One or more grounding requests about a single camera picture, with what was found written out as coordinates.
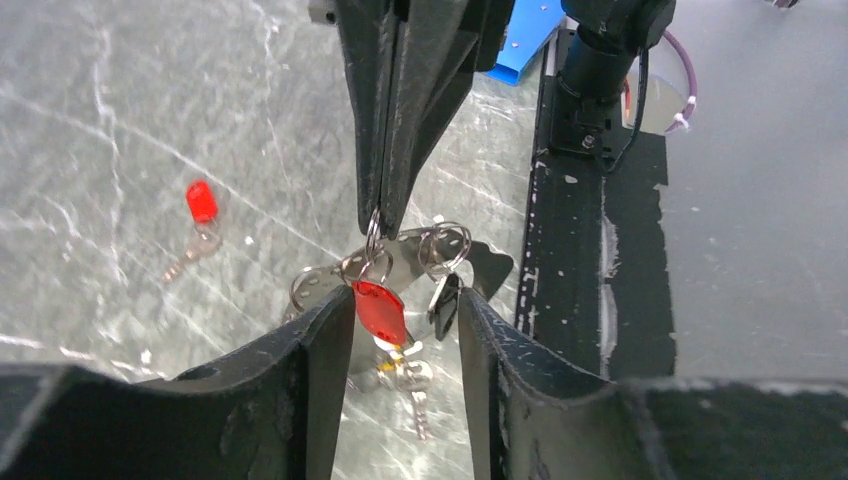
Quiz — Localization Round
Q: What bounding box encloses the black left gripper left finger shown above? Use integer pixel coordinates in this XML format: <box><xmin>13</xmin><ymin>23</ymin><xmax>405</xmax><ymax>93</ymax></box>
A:
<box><xmin>1</xmin><ymin>286</ymin><xmax>355</xmax><ymax>479</ymax></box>

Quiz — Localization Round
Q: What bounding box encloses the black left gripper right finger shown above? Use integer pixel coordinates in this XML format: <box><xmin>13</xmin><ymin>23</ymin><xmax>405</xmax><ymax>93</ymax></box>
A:
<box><xmin>457</xmin><ymin>288</ymin><xmax>847</xmax><ymax>479</ymax></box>

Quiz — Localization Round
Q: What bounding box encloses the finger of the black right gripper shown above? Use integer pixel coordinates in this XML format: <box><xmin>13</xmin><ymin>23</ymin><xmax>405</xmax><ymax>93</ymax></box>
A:
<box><xmin>335</xmin><ymin>0</ymin><xmax>397</xmax><ymax>234</ymax></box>
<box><xmin>380</xmin><ymin>1</ymin><xmax>514</xmax><ymax>238</ymax></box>

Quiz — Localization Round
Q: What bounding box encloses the red key tag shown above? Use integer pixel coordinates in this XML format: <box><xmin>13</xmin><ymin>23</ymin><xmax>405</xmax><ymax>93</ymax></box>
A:
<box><xmin>352</xmin><ymin>280</ymin><xmax>407</xmax><ymax>345</ymax></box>
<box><xmin>185</xmin><ymin>180</ymin><xmax>218</xmax><ymax>224</ymax></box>

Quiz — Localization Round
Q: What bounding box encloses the silver key with red tag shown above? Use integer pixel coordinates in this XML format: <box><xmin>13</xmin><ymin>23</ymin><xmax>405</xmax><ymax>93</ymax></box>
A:
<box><xmin>162</xmin><ymin>222</ymin><xmax>222</xmax><ymax>283</ymax></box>

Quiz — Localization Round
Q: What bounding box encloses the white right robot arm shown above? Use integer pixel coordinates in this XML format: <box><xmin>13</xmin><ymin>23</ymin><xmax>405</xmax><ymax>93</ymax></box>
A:
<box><xmin>330</xmin><ymin>1</ymin><xmax>675</xmax><ymax>238</ymax></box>

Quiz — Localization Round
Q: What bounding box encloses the blue foam pad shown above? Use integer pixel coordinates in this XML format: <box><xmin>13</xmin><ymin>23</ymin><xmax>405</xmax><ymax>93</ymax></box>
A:
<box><xmin>486</xmin><ymin>0</ymin><xmax>565</xmax><ymax>86</ymax></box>

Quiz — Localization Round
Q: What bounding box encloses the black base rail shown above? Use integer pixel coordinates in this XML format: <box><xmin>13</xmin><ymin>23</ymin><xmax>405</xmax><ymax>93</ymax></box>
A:
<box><xmin>514</xmin><ymin>27</ymin><xmax>677</xmax><ymax>380</ymax></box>

